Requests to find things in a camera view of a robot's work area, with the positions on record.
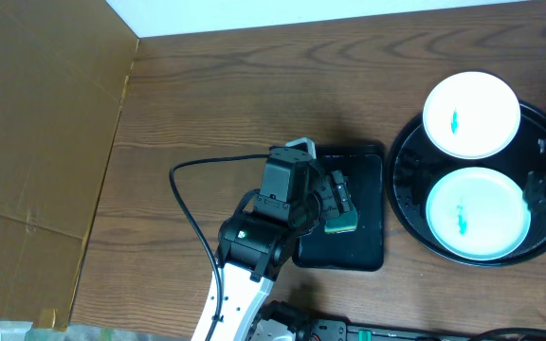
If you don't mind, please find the pale green plate front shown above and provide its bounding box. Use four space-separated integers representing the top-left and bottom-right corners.
426 167 531 260

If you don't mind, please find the white plate green stain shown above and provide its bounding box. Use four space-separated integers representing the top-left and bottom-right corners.
422 71 521 160

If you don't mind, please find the green yellow sponge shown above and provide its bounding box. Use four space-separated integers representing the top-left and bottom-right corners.
324 208 358 234

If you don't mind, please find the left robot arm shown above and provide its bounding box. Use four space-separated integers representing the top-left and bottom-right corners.
192 138 358 340

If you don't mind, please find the black rectangular tray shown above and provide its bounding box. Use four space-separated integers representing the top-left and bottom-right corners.
293 145 385 272

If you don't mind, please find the round black tray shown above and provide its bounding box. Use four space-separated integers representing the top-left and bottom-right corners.
385 100 546 267

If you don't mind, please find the cardboard panel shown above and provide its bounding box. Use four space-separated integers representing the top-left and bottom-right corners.
0 0 138 330

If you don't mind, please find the black camera cable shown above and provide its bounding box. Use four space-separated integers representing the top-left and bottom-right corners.
168 153 272 341

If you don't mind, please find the black cable bottom right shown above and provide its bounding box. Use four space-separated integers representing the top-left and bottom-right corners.
466 327 546 341

